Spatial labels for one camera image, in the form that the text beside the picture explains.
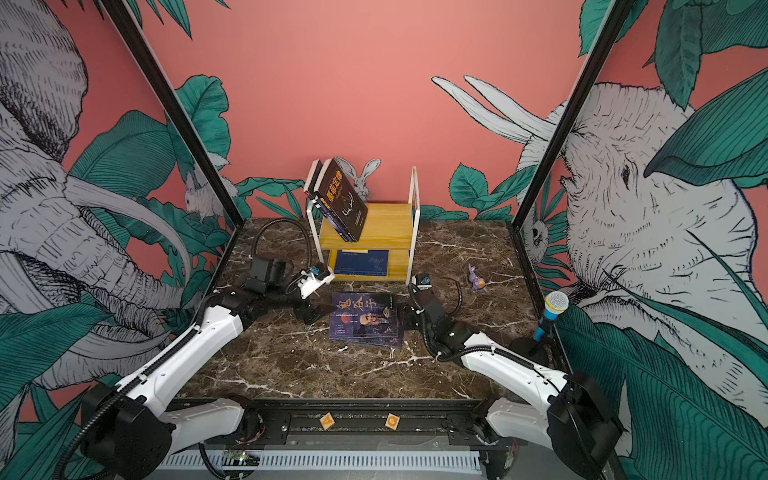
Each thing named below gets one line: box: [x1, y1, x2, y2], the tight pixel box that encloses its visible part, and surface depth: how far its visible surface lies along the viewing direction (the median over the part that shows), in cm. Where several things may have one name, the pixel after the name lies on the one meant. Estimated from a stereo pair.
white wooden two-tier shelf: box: [306, 166, 420, 286], surface depth 99 cm
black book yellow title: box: [312, 158, 369, 243], surface depth 84 cm
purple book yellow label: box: [312, 196, 358, 243], surface depth 82 cm
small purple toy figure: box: [468, 264, 486, 291], surface depth 103 cm
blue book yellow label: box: [334, 249, 389, 277], surface depth 105 cm
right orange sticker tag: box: [384, 412, 401, 431], surface depth 76 cm
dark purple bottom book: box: [329, 292, 403, 348], surface depth 92 cm
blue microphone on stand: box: [529, 291, 569, 356], surface depth 73 cm
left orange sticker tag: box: [319, 412, 335, 431], surface depth 76 cm
